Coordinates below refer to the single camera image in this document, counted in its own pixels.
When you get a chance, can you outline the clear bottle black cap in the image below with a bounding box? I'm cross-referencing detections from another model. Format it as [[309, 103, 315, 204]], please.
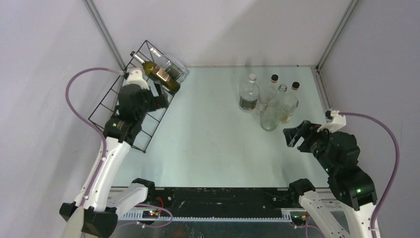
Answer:
[[280, 81, 300, 123]]

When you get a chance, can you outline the clear bottle white cap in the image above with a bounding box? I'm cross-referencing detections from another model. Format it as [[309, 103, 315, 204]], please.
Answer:
[[239, 73, 260, 113]]

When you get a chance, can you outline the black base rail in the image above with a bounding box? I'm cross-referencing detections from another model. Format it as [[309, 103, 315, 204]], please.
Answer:
[[146, 187, 301, 218]]

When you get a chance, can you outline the black wire wine rack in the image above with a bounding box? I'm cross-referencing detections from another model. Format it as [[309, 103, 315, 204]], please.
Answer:
[[88, 40, 168, 153]]

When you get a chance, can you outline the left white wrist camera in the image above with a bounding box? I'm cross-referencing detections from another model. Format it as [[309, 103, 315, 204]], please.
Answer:
[[124, 68, 150, 90]]

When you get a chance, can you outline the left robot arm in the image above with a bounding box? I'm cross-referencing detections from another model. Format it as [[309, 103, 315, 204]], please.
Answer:
[[59, 84, 169, 238]]

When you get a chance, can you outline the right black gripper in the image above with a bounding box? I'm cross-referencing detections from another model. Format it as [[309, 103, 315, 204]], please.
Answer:
[[282, 118, 336, 172]]

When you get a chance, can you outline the tall clear bottle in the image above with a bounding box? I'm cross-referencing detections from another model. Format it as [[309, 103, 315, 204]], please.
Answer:
[[260, 84, 287, 131]]

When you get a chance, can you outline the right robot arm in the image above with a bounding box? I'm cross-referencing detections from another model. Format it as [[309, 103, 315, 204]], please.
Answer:
[[283, 120, 377, 238]]

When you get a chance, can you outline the clear bottle dark green label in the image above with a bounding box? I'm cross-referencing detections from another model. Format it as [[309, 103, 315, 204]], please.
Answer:
[[149, 48, 190, 84]]

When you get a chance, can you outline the green wine bottle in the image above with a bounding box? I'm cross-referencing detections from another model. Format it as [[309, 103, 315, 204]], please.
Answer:
[[130, 51, 181, 95]]

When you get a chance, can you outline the white toothed cable duct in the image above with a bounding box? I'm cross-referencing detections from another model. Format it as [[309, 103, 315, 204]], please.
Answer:
[[119, 209, 292, 223]]

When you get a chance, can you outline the clear bottle copper cap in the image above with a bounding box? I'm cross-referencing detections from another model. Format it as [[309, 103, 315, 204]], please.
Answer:
[[256, 74, 279, 114]]

